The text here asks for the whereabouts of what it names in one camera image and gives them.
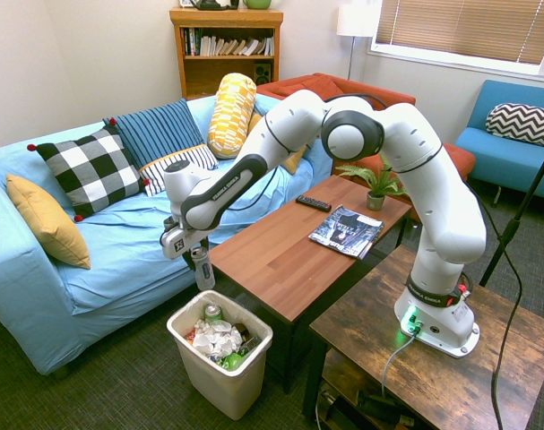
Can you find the row of books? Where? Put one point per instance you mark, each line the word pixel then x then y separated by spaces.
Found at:
pixel 231 46

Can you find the green round pot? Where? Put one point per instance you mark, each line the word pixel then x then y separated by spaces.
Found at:
pixel 257 3

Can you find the rustic brown robot table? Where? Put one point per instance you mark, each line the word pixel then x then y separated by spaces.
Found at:
pixel 433 385

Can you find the black box under table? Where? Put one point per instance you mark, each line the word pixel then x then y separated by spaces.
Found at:
pixel 383 405

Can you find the crumpled white paper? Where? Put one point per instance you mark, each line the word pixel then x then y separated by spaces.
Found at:
pixel 215 338

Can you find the reddish wood coffee table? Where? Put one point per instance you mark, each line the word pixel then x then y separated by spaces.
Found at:
pixel 280 273

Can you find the black white chevron pillow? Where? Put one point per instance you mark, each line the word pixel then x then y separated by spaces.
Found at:
pixel 522 123

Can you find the black remote control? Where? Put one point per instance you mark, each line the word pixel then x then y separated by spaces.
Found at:
pixel 314 202

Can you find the plain mustard yellow pillow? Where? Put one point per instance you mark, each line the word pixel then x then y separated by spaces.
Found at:
pixel 47 219

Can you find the black tripod stand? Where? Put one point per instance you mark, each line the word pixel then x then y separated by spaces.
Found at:
pixel 509 233

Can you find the wooden bookshelf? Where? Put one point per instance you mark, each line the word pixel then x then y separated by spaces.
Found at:
pixel 227 20

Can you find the mustard striped pillow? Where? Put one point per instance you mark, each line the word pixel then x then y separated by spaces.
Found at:
pixel 294 163

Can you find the black white shelf ornament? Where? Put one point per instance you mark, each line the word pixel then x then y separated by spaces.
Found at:
pixel 213 3

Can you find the white window frame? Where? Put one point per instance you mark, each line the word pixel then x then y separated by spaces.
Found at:
pixel 455 58

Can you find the white plastic trash bin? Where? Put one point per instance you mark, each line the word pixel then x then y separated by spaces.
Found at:
pixel 227 385

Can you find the bright green plastic trash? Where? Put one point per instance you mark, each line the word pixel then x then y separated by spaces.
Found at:
pixel 232 361

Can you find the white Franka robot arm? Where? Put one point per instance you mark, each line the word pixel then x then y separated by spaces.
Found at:
pixel 433 179

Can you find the brown window blinds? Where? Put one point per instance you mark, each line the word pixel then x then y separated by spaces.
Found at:
pixel 460 22

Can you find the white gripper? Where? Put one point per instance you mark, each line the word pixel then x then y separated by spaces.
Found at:
pixel 177 242

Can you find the small black speaker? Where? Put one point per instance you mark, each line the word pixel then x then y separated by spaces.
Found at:
pixel 262 73

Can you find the silver drink can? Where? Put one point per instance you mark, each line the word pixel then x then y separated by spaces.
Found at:
pixel 205 271

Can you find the green can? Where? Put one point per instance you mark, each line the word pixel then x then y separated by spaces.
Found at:
pixel 212 312

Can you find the black white checkered pillow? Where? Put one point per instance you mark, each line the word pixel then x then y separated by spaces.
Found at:
pixel 92 172

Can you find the white shade floor lamp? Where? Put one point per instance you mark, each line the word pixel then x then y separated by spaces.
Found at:
pixel 354 20

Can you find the yellow patterned bolster pillow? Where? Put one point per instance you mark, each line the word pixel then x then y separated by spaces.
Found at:
pixel 231 116

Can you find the potted green fern plant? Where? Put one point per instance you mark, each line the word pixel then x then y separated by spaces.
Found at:
pixel 379 183

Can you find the red stop button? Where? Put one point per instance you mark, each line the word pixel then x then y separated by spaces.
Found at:
pixel 465 292

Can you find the dark cover magazine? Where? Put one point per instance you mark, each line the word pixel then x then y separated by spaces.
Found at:
pixel 345 230

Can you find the blue striped pillow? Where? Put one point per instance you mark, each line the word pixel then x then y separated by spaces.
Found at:
pixel 164 134

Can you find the light blue sofa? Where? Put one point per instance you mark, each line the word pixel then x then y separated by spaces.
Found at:
pixel 119 233

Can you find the blue bench sofa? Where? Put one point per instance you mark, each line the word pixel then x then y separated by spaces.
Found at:
pixel 504 157

